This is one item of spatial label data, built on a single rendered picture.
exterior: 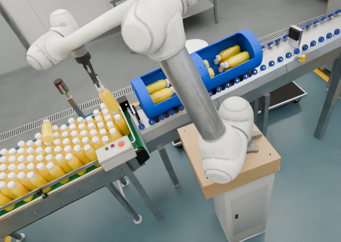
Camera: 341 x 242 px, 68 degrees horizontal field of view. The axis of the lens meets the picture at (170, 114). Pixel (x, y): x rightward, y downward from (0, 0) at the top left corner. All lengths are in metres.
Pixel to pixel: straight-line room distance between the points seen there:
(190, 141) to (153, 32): 0.79
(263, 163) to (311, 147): 1.51
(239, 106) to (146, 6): 0.60
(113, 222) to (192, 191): 0.78
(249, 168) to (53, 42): 0.99
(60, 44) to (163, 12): 0.50
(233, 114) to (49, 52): 0.78
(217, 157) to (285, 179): 1.58
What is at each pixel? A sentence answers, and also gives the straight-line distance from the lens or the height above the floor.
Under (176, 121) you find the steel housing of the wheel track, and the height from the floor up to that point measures 0.88.
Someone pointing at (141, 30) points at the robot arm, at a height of 1.89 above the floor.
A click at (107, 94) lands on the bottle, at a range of 1.45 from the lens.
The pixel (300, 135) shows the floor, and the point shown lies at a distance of 2.81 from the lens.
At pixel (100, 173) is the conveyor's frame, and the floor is 0.87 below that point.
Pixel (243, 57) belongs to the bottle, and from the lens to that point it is 1.84.
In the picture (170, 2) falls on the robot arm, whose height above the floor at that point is 1.90.
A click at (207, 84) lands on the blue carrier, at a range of 1.68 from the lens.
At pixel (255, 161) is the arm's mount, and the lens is 1.27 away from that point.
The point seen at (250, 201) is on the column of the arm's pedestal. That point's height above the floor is 0.69.
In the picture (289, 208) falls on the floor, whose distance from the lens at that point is 2.41.
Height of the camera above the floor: 2.20
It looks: 46 degrees down
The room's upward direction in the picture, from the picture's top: 18 degrees counter-clockwise
